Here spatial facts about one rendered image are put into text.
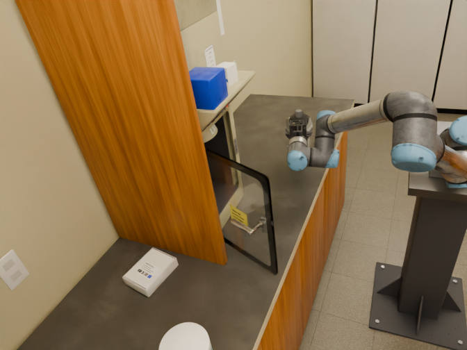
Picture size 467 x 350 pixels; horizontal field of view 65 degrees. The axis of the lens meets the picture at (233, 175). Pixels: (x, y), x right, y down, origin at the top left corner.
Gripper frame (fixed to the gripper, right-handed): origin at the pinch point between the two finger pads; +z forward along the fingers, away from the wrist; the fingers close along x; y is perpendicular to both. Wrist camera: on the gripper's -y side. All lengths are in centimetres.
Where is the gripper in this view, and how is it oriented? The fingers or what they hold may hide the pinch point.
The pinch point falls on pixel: (299, 124)
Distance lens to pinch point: 171.3
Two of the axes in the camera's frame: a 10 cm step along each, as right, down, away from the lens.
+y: -1.4, -8.1, -5.7
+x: -9.8, 0.1, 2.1
